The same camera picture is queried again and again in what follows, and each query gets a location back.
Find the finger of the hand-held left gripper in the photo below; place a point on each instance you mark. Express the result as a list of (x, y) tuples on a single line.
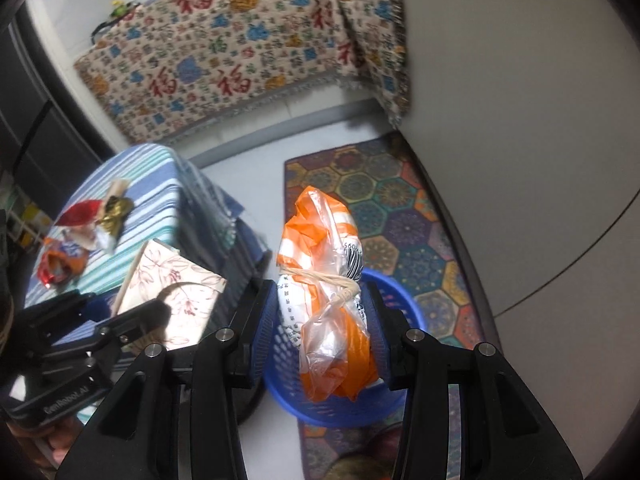
[(55, 310), (137, 317)]

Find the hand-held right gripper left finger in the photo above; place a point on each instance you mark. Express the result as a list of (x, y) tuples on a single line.
[(262, 332)]

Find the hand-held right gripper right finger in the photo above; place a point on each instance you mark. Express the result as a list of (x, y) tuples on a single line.
[(378, 332)]

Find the blue plastic basket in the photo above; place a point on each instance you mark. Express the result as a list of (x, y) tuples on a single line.
[(280, 370)]

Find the floral paper box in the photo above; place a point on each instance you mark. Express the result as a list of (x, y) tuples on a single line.
[(170, 280)]

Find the orange white plastic bag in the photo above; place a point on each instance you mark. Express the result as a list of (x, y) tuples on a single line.
[(325, 280)]

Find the orange red snack packet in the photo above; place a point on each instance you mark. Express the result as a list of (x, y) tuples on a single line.
[(62, 262)]

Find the red foil wrapper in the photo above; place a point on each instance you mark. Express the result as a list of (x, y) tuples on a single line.
[(76, 214)]

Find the gold foil wrapper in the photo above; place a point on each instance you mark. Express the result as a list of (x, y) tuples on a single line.
[(115, 210)]

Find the colourful hexagon pattern rug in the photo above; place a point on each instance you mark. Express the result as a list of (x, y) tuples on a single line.
[(400, 220)]

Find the blue striped tablecloth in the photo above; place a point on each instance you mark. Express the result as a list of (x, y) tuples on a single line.
[(150, 200)]

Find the dark cabinet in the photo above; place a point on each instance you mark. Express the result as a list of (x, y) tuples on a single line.
[(35, 125)]

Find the printed blanket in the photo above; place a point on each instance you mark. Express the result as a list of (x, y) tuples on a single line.
[(240, 35)]

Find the green toy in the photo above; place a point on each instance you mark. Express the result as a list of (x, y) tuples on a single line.
[(122, 9)]

